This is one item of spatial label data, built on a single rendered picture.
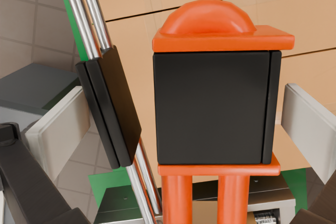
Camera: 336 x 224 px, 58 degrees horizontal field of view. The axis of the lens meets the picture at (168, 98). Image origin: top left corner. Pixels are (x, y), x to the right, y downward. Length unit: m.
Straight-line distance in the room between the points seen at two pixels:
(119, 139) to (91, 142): 1.54
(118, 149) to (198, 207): 0.10
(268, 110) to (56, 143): 0.11
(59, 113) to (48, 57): 1.46
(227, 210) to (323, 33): 0.83
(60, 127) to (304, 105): 0.13
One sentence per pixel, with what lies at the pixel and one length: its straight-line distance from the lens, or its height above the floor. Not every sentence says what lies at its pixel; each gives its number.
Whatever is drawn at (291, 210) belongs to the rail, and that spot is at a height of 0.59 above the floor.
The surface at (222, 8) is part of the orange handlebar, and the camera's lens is 0.18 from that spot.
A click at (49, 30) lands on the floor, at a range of 1.59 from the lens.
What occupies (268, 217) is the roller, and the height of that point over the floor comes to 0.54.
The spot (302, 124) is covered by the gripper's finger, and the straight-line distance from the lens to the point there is 0.18.
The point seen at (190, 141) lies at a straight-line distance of 0.18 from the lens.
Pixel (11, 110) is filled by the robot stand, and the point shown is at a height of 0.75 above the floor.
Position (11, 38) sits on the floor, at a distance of 1.68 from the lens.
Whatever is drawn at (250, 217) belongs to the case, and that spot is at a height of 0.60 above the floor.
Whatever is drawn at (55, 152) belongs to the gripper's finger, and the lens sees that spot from 0.16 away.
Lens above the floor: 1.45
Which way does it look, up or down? 70 degrees down
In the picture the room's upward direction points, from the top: 173 degrees counter-clockwise
